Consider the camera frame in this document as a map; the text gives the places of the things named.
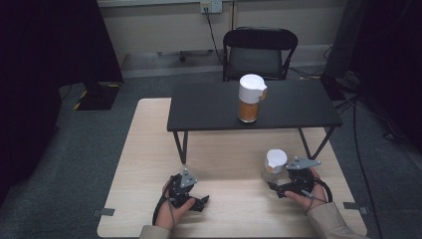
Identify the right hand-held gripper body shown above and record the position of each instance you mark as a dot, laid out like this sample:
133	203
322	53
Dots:
300	179

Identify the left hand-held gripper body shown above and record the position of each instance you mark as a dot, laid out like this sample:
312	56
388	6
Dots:
180	191

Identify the clear jar with white lid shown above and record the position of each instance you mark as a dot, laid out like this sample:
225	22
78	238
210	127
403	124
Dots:
276	161

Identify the black raised shelf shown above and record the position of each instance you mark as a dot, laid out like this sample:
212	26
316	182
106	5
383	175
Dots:
205	106

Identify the orange-filled jar with white lid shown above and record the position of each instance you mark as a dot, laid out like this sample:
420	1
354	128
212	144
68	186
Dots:
250	99

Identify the person's right hand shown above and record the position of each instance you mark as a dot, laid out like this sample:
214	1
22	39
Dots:
307	199

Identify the person's left hand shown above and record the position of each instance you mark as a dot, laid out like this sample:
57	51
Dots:
174	214

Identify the grey tape strip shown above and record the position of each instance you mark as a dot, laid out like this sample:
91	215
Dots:
104	212
355	206

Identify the black stand base yellow tape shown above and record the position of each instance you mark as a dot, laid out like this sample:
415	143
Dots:
99	96

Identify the black folding chair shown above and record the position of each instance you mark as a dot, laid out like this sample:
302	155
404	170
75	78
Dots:
255	56

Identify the grey upright panel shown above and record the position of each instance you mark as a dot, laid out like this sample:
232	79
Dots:
345	36

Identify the black curtain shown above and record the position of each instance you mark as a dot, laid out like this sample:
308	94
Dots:
394	59
40	66

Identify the metal frame with caster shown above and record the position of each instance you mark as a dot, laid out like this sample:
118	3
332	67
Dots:
185	52

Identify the white wall socket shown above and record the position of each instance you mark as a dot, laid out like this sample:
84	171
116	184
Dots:
211	6

